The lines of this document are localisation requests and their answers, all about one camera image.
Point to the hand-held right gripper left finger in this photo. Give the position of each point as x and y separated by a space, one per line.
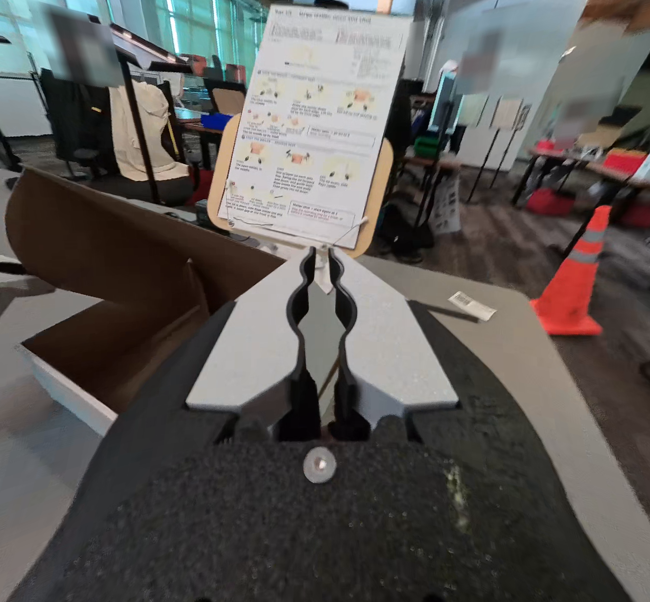
249 353

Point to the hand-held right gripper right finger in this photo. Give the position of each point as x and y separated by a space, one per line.
396 353

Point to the brown cardboard box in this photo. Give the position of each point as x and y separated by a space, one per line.
101 236

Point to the small open cardboard box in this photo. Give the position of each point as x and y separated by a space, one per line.
229 100

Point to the white label tag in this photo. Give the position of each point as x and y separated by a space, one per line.
472 305

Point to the wooden clipboard stand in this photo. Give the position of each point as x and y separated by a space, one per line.
381 190

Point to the orange traffic cone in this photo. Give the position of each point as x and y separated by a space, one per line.
574 292

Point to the green plastic bin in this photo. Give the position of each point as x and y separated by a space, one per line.
430 147

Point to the red bag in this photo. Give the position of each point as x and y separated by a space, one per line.
551 202

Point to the blue plastic bin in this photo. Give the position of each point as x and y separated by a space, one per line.
218 122

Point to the printed instruction sheet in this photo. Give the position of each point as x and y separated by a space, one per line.
315 119

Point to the cream cloth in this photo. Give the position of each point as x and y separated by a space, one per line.
139 129

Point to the wooden table with black legs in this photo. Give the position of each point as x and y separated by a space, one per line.
584 165

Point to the black office chair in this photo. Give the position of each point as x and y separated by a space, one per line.
66 114

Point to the black tilted music stand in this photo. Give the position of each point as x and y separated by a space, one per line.
147 53

